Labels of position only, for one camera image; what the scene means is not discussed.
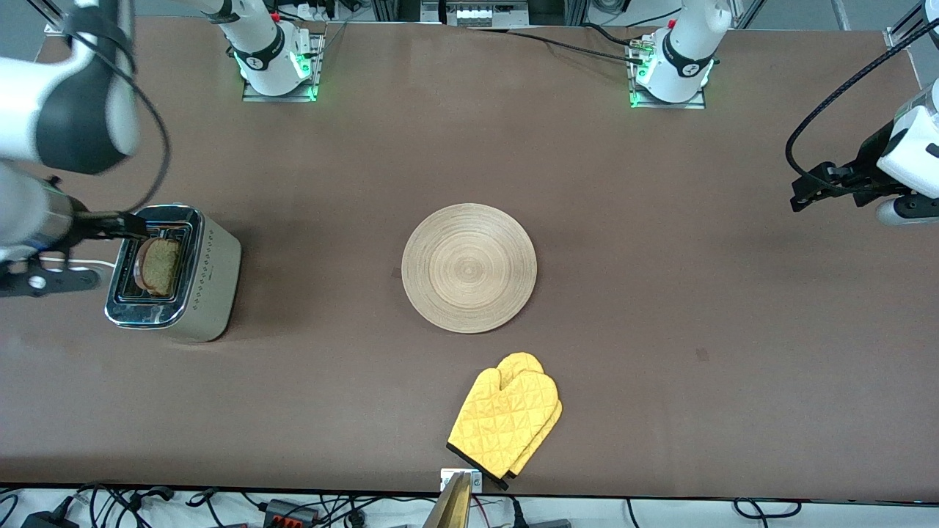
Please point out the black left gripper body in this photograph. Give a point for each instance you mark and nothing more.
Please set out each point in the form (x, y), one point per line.
(868, 163)

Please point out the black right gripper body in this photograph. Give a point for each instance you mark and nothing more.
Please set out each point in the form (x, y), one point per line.
(94, 224)

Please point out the slice of brown-crust bread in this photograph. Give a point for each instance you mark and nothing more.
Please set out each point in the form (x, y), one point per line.
(163, 268)

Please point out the round wooden plate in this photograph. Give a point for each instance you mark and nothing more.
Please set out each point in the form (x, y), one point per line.
(469, 268)

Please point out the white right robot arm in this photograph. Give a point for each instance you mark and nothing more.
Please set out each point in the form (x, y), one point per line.
(22, 95)

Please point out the silver two-slot toaster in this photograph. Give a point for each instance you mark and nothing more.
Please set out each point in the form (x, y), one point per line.
(213, 286)

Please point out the black power adapter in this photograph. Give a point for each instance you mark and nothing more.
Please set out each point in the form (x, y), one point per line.
(48, 521)

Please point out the black and red connector block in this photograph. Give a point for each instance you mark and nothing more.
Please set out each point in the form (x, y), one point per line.
(290, 512)

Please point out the yellow quilted oven mitt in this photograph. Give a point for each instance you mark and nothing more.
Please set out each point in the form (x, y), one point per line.
(502, 418)
(554, 414)

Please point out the grey power strip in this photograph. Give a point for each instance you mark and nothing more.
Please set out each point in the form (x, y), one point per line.
(484, 13)

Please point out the brass coloured angled bar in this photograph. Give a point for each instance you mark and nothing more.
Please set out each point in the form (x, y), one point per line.
(451, 506)

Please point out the aluminium frame post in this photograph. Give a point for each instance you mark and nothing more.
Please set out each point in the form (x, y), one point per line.
(53, 22)
(906, 29)

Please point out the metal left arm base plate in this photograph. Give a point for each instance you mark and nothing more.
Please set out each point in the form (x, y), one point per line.
(697, 103)

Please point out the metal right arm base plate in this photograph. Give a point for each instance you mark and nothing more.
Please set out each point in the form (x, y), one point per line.
(253, 95)

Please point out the white metal edge bracket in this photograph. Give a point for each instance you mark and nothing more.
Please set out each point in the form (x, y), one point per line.
(477, 480)

